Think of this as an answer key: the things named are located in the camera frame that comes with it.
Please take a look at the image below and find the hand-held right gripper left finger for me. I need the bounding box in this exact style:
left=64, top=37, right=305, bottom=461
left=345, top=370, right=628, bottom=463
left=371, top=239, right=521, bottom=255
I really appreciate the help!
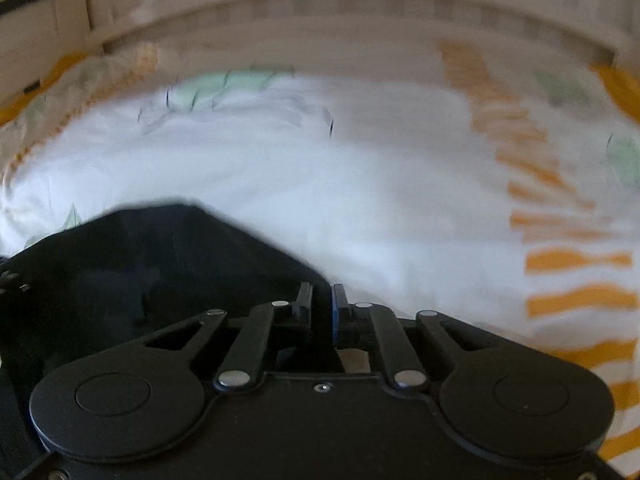
left=145, top=282, right=313, bottom=391

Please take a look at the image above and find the black hooded zip jacket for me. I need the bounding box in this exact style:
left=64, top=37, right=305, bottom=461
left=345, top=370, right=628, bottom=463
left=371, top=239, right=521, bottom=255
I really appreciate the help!
left=0, top=201, right=338, bottom=411

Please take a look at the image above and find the pale wooden bed frame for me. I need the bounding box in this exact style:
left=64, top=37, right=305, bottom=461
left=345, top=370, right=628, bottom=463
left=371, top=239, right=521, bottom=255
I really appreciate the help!
left=0, top=0, right=640, bottom=111

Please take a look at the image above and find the white leaf print blanket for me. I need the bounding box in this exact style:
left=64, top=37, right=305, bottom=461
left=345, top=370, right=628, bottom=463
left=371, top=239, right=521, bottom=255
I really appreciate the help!
left=0, top=42, right=640, bottom=466

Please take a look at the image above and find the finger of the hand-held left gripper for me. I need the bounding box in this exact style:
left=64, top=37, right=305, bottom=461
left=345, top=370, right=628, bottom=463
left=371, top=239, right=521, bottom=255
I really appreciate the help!
left=0, top=257, right=33, bottom=302

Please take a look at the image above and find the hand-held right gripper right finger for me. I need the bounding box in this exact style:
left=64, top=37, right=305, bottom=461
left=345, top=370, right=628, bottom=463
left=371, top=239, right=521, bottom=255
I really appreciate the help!
left=332, top=284, right=481, bottom=392

